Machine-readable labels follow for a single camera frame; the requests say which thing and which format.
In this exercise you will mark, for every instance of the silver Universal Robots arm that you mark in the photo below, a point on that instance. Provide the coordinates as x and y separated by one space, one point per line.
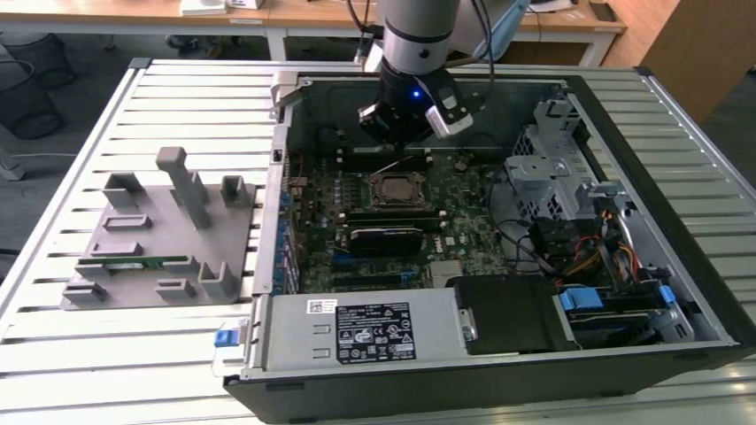
414 44

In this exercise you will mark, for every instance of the CPU socket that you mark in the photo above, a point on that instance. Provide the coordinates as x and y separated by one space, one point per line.
407 209

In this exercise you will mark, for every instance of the black RAM slot bank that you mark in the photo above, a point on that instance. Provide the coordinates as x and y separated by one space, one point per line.
390 220
361 159

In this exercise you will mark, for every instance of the black rear case fan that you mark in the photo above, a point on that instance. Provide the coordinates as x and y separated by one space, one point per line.
329 139

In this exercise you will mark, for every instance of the green motherboard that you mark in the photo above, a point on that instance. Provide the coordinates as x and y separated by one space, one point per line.
473 199

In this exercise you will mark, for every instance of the silver metal drive cage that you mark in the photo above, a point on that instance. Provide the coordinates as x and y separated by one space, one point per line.
531 172

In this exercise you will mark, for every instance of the black graphics card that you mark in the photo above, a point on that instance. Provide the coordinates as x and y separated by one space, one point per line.
385 243

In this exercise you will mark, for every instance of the silver chipset heatsink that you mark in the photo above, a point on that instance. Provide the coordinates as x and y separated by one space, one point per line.
446 272

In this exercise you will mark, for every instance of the black expansion slot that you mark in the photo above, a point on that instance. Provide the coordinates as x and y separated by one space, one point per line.
366 281

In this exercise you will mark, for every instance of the white box black print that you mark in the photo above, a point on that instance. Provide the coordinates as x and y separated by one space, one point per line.
246 3

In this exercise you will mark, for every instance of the black office chair base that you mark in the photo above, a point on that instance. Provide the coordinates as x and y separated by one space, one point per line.
195 42

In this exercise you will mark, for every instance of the white cardboard box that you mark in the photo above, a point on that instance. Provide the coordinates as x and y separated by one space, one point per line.
205 6

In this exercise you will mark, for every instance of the black phone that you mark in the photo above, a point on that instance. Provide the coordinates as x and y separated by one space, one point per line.
603 11

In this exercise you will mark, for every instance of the black plastic fan shroud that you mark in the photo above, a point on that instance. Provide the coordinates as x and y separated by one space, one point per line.
509 310

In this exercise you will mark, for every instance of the grey plastic parts rack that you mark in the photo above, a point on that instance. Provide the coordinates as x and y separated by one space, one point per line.
178 248

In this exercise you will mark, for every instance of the blue disk carrier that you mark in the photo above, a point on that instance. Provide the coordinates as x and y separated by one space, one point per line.
582 301

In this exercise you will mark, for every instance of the silver power supply black label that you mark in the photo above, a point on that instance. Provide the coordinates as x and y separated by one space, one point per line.
295 336

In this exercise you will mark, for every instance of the green RAM stick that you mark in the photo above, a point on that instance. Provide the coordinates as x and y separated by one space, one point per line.
155 262

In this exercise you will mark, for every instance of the brown wooden cabinet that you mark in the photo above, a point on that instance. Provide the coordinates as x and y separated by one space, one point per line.
697 53

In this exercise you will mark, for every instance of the blue case latch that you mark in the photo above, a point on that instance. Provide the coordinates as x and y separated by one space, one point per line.
226 338

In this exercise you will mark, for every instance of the blue plastic clip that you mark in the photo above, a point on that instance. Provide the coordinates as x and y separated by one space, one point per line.
666 296

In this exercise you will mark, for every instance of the black mesh wastebasket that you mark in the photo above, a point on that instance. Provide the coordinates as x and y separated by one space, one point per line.
30 110
50 57

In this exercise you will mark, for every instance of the black open PC case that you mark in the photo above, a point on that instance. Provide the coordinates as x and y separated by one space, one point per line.
414 398

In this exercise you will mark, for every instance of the white metal table foot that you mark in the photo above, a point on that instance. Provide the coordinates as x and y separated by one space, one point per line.
13 170

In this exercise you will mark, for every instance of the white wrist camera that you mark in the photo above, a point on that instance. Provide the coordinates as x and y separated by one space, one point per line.
453 108

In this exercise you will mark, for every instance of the wooden desk white frame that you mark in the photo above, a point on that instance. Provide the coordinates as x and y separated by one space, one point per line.
553 24
89 15

